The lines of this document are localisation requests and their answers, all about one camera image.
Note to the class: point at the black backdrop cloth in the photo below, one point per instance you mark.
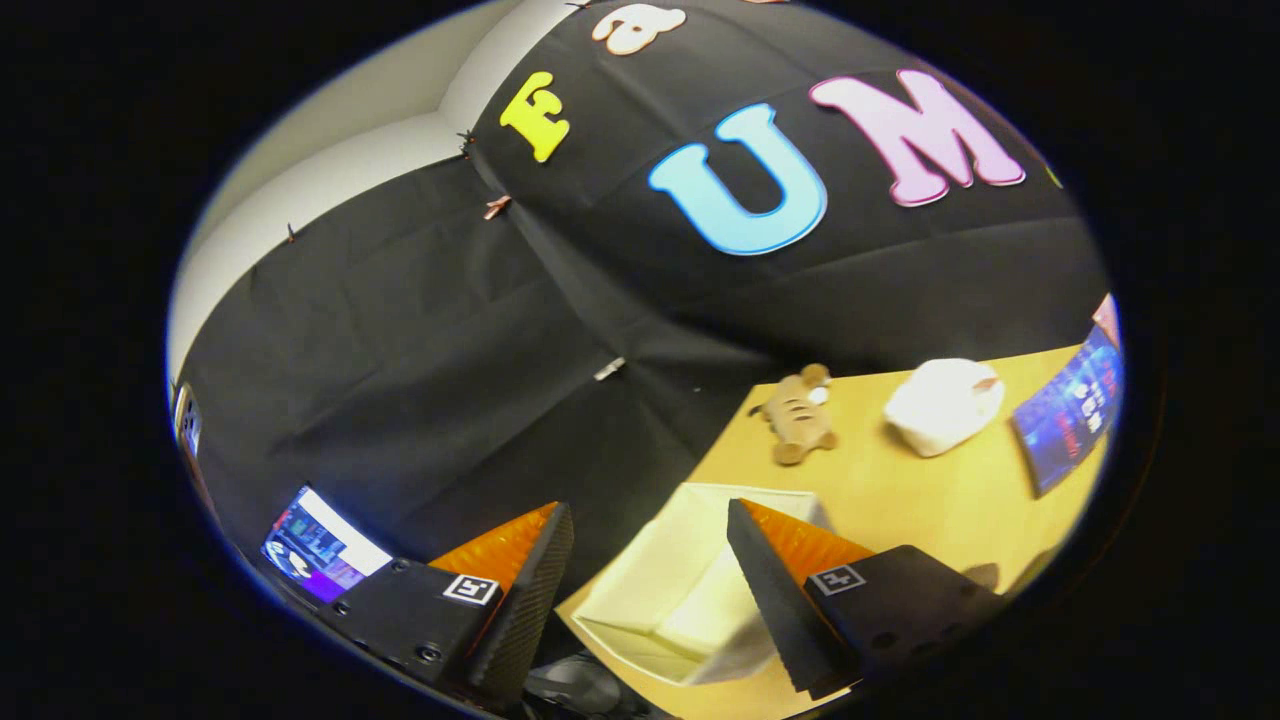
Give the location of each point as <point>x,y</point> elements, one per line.
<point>450,350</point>

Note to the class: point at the pink book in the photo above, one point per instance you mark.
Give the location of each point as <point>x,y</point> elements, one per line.
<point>1107,320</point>

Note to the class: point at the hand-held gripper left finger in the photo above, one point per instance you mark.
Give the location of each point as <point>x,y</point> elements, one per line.
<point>530,620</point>

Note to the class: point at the blue book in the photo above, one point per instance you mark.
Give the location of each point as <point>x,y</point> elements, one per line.
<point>1070,415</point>

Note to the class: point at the laptop screen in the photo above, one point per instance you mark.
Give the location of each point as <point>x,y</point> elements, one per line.
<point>320,550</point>

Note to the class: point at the metal clip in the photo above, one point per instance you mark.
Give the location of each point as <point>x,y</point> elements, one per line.
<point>609,369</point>

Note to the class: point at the grey fabric storage box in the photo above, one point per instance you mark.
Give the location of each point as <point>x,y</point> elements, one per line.
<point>650,580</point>

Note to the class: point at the white plush toy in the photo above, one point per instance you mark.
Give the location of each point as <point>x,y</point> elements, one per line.
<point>940,405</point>

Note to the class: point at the pink clip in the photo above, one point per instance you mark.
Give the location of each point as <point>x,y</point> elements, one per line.
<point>497,207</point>

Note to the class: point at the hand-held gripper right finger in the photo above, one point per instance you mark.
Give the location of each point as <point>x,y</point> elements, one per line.
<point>785,620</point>

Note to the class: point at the smartphone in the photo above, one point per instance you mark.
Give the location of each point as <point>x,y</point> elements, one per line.
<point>187,420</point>

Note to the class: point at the brown plush toy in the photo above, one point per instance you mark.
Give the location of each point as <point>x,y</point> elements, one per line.
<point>798,415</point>

